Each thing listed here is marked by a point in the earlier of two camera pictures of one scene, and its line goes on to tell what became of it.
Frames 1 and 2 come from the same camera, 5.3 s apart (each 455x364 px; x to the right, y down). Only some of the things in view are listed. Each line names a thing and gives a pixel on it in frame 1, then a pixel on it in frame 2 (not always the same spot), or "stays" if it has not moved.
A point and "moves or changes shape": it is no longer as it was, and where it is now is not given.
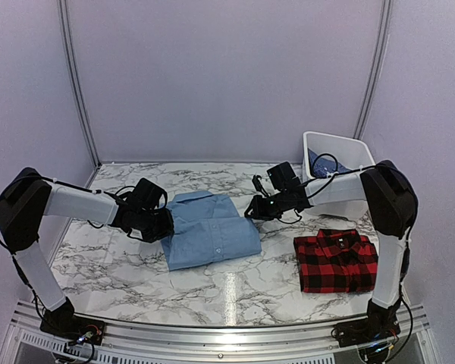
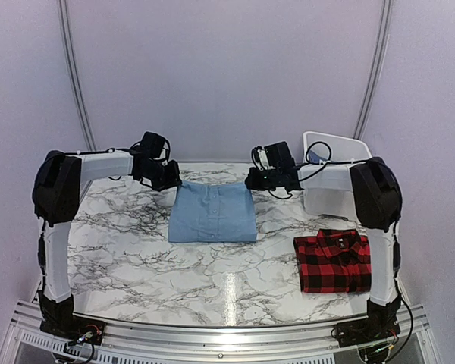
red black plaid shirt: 337,261 stays
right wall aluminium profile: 381,39 stays
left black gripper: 166,229 → 172,180
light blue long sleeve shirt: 207,229 moves or changes shape
